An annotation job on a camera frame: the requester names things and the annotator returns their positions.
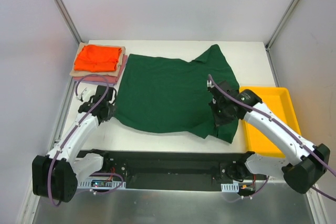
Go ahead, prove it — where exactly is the dark green t shirt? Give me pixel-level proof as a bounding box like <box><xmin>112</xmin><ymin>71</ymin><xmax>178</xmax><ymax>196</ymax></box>
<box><xmin>114</xmin><ymin>44</ymin><xmax>239</xmax><ymax>143</ymax></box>

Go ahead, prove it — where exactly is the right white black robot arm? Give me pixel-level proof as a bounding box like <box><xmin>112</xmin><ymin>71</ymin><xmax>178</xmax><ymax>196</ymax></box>
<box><xmin>208</xmin><ymin>87</ymin><xmax>330</xmax><ymax>194</ymax></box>

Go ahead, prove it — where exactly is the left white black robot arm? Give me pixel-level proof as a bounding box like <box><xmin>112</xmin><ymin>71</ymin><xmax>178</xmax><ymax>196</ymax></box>
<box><xmin>32</xmin><ymin>101</ymin><xmax>115</xmax><ymax>203</ymax></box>

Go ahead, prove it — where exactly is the folded pink t shirt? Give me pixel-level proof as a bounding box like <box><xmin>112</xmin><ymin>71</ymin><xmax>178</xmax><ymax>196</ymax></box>
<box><xmin>69</xmin><ymin>55</ymin><xmax>128</xmax><ymax>85</ymax></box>

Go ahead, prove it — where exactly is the folded beige t shirt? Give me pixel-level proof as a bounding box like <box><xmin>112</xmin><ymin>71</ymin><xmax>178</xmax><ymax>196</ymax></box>
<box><xmin>70</xmin><ymin>42</ymin><xmax>125</xmax><ymax>77</ymax></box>

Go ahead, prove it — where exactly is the yellow plastic tray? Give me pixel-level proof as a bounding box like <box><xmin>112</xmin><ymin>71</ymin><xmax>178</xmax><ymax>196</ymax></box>
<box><xmin>239</xmin><ymin>87</ymin><xmax>301</xmax><ymax>158</ymax></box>

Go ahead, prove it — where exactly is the folded orange t shirt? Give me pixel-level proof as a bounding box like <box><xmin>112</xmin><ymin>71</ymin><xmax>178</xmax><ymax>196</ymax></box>
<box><xmin>73</xmin><ymin>45</ymin><xmax>123</xmax><ymax>73</ymax></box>

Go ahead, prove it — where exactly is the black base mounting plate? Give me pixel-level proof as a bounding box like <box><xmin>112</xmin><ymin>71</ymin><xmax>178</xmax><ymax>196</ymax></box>
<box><xmin>89</xmin><ymin>149</ymin><xmax>255</xmax><ymax>191</ymax></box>

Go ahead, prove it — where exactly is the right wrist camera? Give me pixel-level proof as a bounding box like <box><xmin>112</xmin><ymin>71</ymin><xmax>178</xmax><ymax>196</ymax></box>
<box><xmin>207</xmin><ymin>79</ymin><xmax>239</xmax><ymax>102</ymax></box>

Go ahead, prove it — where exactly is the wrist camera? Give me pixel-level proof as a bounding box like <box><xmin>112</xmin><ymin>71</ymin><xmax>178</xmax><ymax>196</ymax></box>
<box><xmin>207</xmin><ymin>79</ymin><xmax>239</xmax><ymax>102</ymax></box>
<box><xmin>77</xmin><ymin>84</ymin><xmax>118</xmax><ymax>112</ymax></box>

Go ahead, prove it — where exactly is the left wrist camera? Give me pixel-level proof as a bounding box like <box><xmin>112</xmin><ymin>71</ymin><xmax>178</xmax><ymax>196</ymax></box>
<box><xmin>77</xmin><ymin>84</ymin><xmax>118</xmax><ymax>112</ymax></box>

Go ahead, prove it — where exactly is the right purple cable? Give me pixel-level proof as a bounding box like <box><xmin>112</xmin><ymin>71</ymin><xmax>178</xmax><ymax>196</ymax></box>
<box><xmin>207</xmin><ymin>74</ymin><xmax>336</xmax><ymax>203</ymax></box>

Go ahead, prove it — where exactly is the right white cable duct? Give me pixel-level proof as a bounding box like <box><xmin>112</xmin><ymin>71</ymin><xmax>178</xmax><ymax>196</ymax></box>
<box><xmin>220</xmin><ymin>183</ymin><xmax>239</xmax><ymax>193</ymax></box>

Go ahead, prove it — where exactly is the white cable duct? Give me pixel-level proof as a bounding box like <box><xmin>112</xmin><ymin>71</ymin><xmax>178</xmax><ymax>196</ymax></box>
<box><xmin>77</xmin><ymin>178</ymin><xmax>126</xmax><ymax>190</ymax></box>
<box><xmin>220</xmin><ymin>183</ymin><xmax>239</xmax><ymax>193</ymax></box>

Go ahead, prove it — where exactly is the left white cable duct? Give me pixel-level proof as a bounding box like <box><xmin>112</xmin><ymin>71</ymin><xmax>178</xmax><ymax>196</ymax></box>
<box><xmin>77</xmin><ymin>178</ymin><xmax>126</xmax><ymax>190</ymax></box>

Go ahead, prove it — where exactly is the aluminium front rail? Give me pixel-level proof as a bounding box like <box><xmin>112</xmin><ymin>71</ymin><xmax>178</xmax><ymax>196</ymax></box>
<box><xmin>269</xmin><ymin>174</ymin><xmax>292</xmax><ymax>184</ymax></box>

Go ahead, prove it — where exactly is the left aluminium frame post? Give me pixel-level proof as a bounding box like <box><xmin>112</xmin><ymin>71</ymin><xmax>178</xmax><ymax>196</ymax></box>
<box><xmin>54</xmin><ymin>0</ymin><xmax>83</xmax><ymax>44</ymax></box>

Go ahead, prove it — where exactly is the aluminium frame post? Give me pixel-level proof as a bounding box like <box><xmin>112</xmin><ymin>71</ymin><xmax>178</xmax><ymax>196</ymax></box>
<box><xmin>54</xmin><ymin>0</ymin><xmax>83</xmax><ymax>44</ymax></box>
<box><xmin>265</xmin><ymin>0</ymin><xmax>301</xmax><ymax>52</ymax></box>

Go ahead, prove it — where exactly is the right aluminium frame post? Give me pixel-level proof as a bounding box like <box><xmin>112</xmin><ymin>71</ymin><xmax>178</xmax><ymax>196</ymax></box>
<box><xmin>265</xmin><ymin>0</ymin><xmax>301</xmax><ymax>52</ymax></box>

